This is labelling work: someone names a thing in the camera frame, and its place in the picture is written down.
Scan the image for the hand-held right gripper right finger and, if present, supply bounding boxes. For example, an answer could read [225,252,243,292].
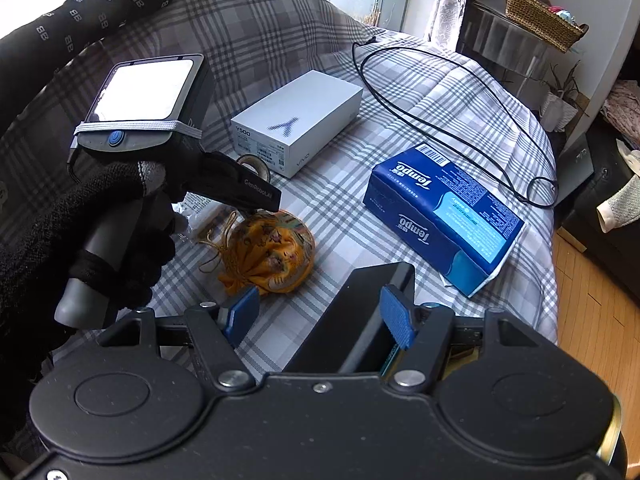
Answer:
[379,284,558,393]

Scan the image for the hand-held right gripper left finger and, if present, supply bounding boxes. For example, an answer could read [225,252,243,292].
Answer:
[95,285,261,391]

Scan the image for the orange embroidered pouch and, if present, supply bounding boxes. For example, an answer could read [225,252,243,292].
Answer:
[197,209,317,297]

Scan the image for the person's left forearm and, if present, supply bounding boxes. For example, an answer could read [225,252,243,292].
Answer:
[0,270,118,461]

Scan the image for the person's left hand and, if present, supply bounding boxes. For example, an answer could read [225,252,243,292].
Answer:
[0,159,177,313]

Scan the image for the black triangular case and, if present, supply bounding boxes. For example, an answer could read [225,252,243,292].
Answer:
[282,261,417,376]

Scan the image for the green tape roll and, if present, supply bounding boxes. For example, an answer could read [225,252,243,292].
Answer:
[235,154,272,183]

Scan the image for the white plastic packet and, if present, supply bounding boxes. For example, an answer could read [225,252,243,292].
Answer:
[172,195,226,241]

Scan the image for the white phone box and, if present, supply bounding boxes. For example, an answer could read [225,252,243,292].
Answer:
[230,70,364,180]

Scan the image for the blue tissue pack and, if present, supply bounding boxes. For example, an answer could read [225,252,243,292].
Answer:
[362,142,526,298]

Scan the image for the grey plaid bed sheet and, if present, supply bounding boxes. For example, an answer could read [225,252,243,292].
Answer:
[0,0,558,376]

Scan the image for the black trunk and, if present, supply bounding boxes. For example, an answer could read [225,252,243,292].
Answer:
[560,125,640,261]

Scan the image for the grey metal box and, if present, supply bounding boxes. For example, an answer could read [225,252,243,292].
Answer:
[557,132,596,206]

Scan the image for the pale green towel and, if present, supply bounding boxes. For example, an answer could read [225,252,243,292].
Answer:
[596,140,640,233]

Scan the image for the potted plant white pot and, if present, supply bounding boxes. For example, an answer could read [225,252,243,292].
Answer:
[540,60,591,133]

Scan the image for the black white patterned curtain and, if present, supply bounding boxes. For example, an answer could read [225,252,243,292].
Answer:
[424,0,473,51]

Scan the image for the floral fabric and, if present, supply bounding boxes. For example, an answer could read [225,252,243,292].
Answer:
[602,80,640,148]

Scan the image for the wicker basket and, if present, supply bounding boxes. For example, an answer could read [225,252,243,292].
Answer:
[505,0,590,53]

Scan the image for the black cable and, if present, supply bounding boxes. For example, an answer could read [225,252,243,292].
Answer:
[351,37,558,208]

